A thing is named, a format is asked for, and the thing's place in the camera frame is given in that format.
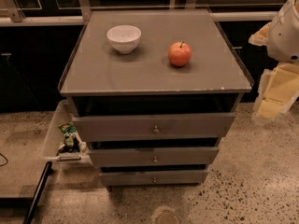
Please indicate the red apple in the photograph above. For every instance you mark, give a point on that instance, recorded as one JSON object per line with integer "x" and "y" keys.
{"x": 179, "y": 54}

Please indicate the grey middle drawer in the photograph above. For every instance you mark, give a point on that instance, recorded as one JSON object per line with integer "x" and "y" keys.
{"x": 130, "y": 157}

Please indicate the green snack bag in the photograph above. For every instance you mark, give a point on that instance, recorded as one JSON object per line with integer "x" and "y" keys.
{"x": 70, "y": 143}

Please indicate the black pole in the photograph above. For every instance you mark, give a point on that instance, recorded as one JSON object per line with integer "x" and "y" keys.
{"x": 38, "y": 192}

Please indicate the white metal railing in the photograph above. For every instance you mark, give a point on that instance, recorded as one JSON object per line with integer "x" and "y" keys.
{"x": 51, "y": 12}

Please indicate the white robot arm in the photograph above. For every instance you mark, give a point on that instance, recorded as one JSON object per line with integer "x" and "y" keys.
{"x": 283, "y": 37}

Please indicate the white ceramic bowl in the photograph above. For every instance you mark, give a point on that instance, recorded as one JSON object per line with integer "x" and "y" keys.
{"x": 124, "y": 38}

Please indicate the grey drawer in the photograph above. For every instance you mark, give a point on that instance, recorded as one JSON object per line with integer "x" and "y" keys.
{"x": 153, "y": 178}
{"x": 153, "y": 127}
{"x": 130, "y": 157}

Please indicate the clear plastic bin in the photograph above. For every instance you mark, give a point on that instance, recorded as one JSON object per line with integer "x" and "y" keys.
{"x": 54, "y": 138}

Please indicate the grey drawer cabinet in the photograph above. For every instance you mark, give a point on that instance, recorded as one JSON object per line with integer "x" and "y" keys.
{"x": 100, "y": 81}

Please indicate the grey bottom drawer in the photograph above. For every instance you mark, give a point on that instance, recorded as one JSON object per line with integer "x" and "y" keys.
{"x": 153, "y": 178}

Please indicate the grey top drawer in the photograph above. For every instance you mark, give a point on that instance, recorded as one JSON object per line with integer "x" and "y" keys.
{"x": 153, "y": 127}

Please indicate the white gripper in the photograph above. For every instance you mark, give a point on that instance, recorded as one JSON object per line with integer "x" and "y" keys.
{"x": 285, "y": 36}

